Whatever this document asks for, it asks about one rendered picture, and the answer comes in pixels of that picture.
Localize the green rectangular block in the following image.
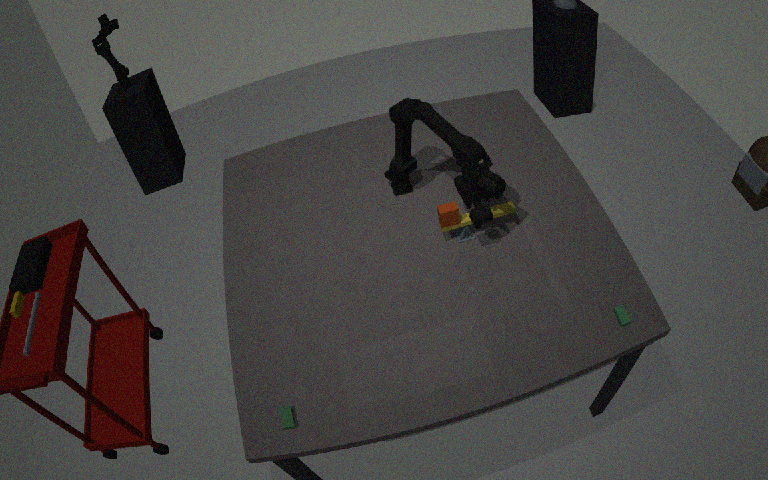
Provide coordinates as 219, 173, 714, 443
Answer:
279, 406, 296, 430
613, 305, 631, 327

